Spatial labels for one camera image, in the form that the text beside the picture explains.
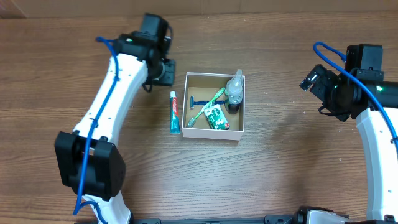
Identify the blue disposable razor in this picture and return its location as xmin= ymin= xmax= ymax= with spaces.
xmin=190 ymin=95 xmax=225 ymax=109

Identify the Colgate toothpaste tube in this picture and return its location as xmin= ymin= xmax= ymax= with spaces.
xmin=170 ymin=91 xmax=180 ymax=134

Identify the green white toothbrush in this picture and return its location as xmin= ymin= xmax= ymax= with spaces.
xmin=187 ymin=88 xmax=226 ymax=128

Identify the clear bottle dark liquid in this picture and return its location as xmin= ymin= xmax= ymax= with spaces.
xmin=224 ymin=69 xmax=243 ymax=114

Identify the green white soap packet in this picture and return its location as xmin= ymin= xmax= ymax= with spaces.
xmin=204 ymin=103 xmax=230 ymax=130

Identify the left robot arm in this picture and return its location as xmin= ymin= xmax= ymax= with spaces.
xmin=54 ymin=31 xmax=175 ymax=223

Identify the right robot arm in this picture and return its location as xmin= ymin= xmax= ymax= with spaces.
xmin=292 ymin=65 xmax=397 ymax=223

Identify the white cardboard box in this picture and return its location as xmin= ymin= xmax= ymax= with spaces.
xmin=181 ymin=72 xmax=245 ymax=141

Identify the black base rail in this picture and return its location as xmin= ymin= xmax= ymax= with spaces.
xmin=130 ymin=215 xmax=294 ymax=224

